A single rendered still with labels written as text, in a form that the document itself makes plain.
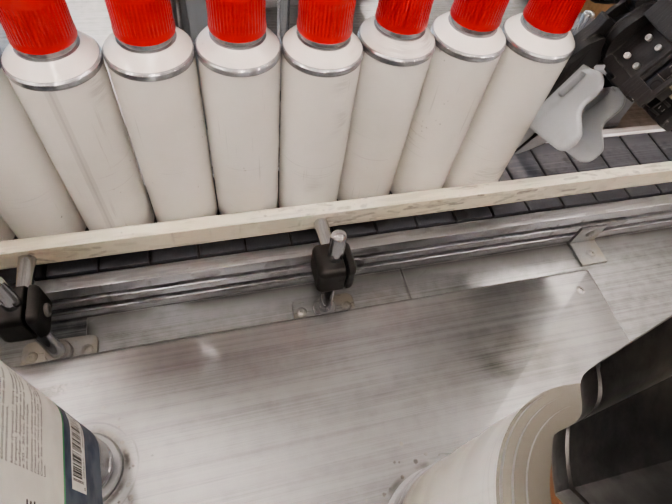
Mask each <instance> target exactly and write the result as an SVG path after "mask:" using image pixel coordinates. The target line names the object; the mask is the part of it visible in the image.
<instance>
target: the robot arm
mask: <svg viewBox="0 0 672 504"><path fill-rule="evenodd" d="M591 1H592V2H594V3H601V4H615V5H613V6H612V7H610V8H609V9H608V10H607V11H606V12H604V11H601V12H600V13H599V14H598V15H597V17H596V18H595V19H594V20H593V21H592V22H591V23H590V24H588V25H587V26H586V27H585V28H583V29H582V30H581V31H579V32H578V33H577V34H575V35H574V36H573V37H574V40H575V44H576V47H575V51H574V52H573V54H572V55H571V57H570V58H569V60H568V61H567V63H566V65H565V67H564V68H563V70H562V72H561V73H560V75H559V77H558V79H557V80H556V82H555V84H554V86H553V87H552V89H551V91H550V92H549V94H548V96H547V98H546V99H545V101H544V103H543V104H542V106H541V108H540V110H539V111H538V113H537V115H536V117H535V118H534V120H533V122H532V123H531V125H530V127H529V129H528V130H527V132H526V134H525V135H524V137H523V139H522V141H521V142H520V144H519V146H518V148H517V149H516V151H515V153H514V154H519V153H522V152H524V151H527V150H530V149H533V148H535V147H537V146H540V145H542V144H544V143H546V142H548V143H549V144H551V145H552V146H553V147H554V148H556V149H557V150H559V151H565V152H567V153H568V154H569V155H571V156H572V157H573V158H575V159H576V160H577V161H579V162H590V161H592V160H594V159H595V158H597V157H598V156H599V155H600V154H601V153H602V151H603V148H604V143H603V127H604V125H605V124H606V122H607V121H608V120H610V119H611V118H612V117H613V116H615V115H616V114H617V113H618V112H620V111H621V109H622V108H623V107H624V105H625V101H626V98H627V99H628V100H630V101H631V102H633V101H635V102H636V103H637V105H638V106H639V107H640V108H643V109H644V110H646V112H647V113H648V114H649V115H650V116H651V118H652V119H653V120H655V121H656V122H657V124H658V125H659V126H660V127H661V128H663V129H664V130H665V131H666V132H669V131H672V0H591ZM603 64H605V68H604V70H605V71H606V73H607V74H606V76H605V75H602V73H600V72H599V71H597V70H594V69H593V68H594V67H595V65H603ZM607 78H608V79H607Z"/></svg>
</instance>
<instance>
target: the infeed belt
mask: <svg viewBox="0 0 672 504"><path fill-rule="evenodd" d="M603 143H604V148H603V151H602V153H601V154H600V155H599V156H598V157H597V158H595V159H594V160H592V161H590V162H579V161H577V160H576V159H575V158H573V157H572V156H571V155H569V154H568V153H567V152H565V151H559V150H557V149H556V148H554V147H553V146H552V145H551V144H549V143H544V144H542V145H540V146H537V147H535V148H533V149H530V150H527V151H524V152H522V153H519V154H513V156H512V158H511V160H510V161H509V163H508V165H507V166H506V168H505V170H504V172H503V173H502V175H501V177H500V179H499V180H498V182H501V181H509V180H517V179H526V178H534V177H543V176H551V175H559V174H568V173H576V172H584V171H593V170H601V169H609V168H618V167H626V166H635V165H643V164H651V163H660V162H668V161H672V131H669V132H666V131H660V132H650V133H648V134H647V133H640V134H630V135H621V136H619V137H618V136H611V137H603ZM666 194H672V182H667V183H659V184H652V185H644V186H636V187H629V188H621V189H613V190H606V191H598V192H590V193H583V194H575V195H568V196H560V197H552V198H545V199H537V200H529V201H522V202H514V203H506V204H499V205H491V206H484V207H476V208H468V209H461V210H453V211H445V212H438V213H430V214H423V215H415V216H407V217H400V218H392V219H384V220H377V221H369V222H361V223H354V224H346V225H339V226H331V227H330V230H331V234H332V232H333V231H335V230H343V231H344V232H345V233H346V234H347V238H354V237H361V236H368V235H376V234H383V233H390V232H397V231H405V230H412V229H419V228H427V227H434V226H441V225H448V224H456V223H463V222H470V221H477V220H485V219H492V218H499V217H506V216H514V215H521V214H528V213H536V212H543V211H550V210H557V209H565V208H572V207H579V206H586V205H594V204H601V203H608V202H616V201H623V200H630V199H637V198H645V197H652V196H659V195H666ZM317 242H318V239H317V235H316V232H315V229H308V230H300V231H293V232H285V233H277V234H270V235H262V236H255V237H247V238H239V239H232V240H224V241H216V242H209V243H201V244H193V245H186V246H178V247H171V248H163V249H155V250H148V251H140V252H132V253H125V254H117V255H110V256H102V257H94V258H87V259H79V260H71V261H64V262H56V263H48V264H41V265H36V275H35V281H41V280H48V279H56V278H63V277H70V276H78V275H85V274H92V273H99V272H107V271H114V270H121V269H128V268H136V267H143V266H150V265H158V264H165V263H172V262H179V261H187V260H194V259H201V258H208V257H216V256H223V255H230V254H237V253H245V252H252V251H259V250H267V249H274V248H281V247H288V246H296V245H303V244H310V243H317ZM16 270H17V268H10V269H3V270H0V277H2V278H3V279H4V280H5V281H6V282H7V283H8V285H12V284H15V279H16Z"/></svg>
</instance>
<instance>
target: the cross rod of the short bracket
mask: <svg viewBox="0 0 672 504"><path fill-rule="evenodd" d="M314 228H315V232H316V235H317V239H318V243H319V245H321V244H329V243H330V237H331V230H330V227H329V223H328V220H327V219H325V218H319V219H317V220H315V222H314Z"/></svg>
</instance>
